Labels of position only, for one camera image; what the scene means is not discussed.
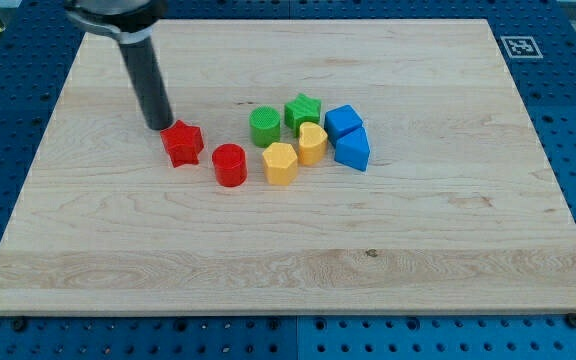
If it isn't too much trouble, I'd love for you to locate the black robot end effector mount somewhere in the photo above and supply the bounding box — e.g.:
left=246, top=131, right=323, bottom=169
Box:
left=63, top=0, right=168, bottom=44

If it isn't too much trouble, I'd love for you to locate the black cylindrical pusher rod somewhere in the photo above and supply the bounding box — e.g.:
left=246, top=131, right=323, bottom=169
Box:
left=119, top=37, right=173, bottom=131

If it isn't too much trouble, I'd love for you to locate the red star block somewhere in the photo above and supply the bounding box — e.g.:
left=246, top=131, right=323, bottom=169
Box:
left=160, top=120, right=204, bottom=168

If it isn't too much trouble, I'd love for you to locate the green star block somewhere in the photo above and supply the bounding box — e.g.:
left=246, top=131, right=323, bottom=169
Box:
left=284, top=93, right=322, bottom=137

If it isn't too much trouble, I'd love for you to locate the blue triangle block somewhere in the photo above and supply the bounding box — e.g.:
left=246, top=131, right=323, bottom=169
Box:
left=334, top=127, right=371, bottom=171

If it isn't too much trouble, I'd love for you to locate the red cylinder block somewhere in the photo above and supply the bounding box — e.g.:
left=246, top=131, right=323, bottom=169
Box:
left=212, top=143, right=247, bottom=187

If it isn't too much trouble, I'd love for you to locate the green cylinder block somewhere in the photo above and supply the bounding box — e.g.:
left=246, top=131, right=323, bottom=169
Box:
left=249, top=106, right=281, bottom=147

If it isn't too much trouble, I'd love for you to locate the yellow hexagon block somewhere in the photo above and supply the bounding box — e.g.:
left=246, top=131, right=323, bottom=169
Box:
left=262, top=142, right=298, bottom=186

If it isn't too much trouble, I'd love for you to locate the yellow heart block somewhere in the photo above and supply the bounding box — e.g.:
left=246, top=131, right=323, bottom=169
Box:
left=298, top=122, right=328, bottom=166

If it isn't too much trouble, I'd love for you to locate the blue cube block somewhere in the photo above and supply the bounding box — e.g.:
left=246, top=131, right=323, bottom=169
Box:
left=324, top=104, right=363, bottom=147

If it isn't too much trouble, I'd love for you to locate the wooden board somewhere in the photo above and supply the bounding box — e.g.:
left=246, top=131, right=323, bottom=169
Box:
left=0, top=19, right=576, bottom=317

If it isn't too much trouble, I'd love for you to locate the white fiducial marker tag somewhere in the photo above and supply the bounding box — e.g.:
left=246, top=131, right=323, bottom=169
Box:
left=500, top=36, right=543, bottom=59

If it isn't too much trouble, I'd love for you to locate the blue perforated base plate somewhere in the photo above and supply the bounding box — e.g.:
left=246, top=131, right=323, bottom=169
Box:
left=0, top=1, right=576, bottom=359

